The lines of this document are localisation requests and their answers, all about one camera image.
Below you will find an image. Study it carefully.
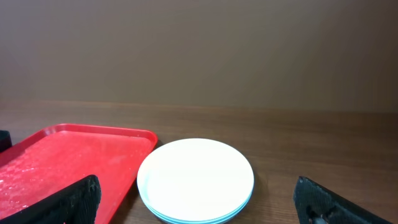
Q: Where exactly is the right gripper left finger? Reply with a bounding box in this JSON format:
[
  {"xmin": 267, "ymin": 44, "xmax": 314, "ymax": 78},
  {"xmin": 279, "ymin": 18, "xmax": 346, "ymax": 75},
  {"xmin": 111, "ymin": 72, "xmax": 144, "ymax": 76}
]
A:
[{"xmin": 1, "ymin": 175, "xmax": 101, "ymax": 224}]

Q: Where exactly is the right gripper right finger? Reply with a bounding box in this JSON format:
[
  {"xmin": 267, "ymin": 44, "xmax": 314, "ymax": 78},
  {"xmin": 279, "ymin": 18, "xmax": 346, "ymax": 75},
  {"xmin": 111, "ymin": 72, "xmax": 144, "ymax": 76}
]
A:
[{"xmin": 293, "ymin": 176, "xmax": 391, "ymax": 224}]

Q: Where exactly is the teal plate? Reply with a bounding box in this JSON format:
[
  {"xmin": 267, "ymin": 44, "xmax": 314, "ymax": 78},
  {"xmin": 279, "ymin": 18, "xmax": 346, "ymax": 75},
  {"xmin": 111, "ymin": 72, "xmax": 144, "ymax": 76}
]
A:
[{"xmin": 143, "ymin": 193, "xmax": 252, "ymax": 224}]

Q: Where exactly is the white round plate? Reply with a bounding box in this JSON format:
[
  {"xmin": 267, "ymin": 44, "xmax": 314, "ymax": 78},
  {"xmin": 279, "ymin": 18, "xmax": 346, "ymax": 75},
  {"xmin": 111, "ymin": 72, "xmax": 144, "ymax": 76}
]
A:
[{"xmin": 137, "ymin": 138, "xmax": 254, "ymax": 221}]

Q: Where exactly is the red plastic tray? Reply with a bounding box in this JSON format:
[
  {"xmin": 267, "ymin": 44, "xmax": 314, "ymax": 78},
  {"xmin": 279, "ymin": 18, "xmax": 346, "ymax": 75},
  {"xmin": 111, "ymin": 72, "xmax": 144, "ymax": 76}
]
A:
[{"xmin": 1, "ymin": 124, "xmax": 158, "ymax": 223}]

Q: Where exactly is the black tray with water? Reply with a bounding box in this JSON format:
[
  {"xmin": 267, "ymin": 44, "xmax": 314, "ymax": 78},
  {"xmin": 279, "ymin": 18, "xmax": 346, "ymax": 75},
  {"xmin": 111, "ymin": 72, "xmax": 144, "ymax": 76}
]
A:
[{"xmin": 0, "ymin": 130, "xmax": 12, "ymax": 152}]

